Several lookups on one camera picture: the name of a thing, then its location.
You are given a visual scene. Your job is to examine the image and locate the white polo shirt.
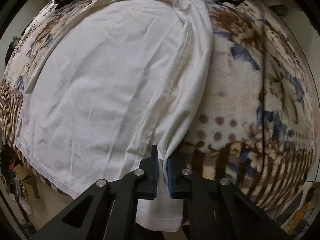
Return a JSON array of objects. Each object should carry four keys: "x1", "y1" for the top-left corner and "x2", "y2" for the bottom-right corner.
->
[{"x1": 16, "y1": 0, "x2": 213, "y2": 232}]

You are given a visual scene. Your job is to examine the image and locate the cardboard box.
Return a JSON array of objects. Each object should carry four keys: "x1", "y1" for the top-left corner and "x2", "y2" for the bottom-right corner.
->
[{"x1": 14, "y1": 164, "x2": 40, "y2": 200}]

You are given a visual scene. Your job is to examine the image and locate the floral bed blanket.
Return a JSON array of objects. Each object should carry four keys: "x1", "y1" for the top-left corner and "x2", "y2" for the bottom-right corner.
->
[{"x1": 0, "y1": 0, "x2": 317, "y2": 210}]

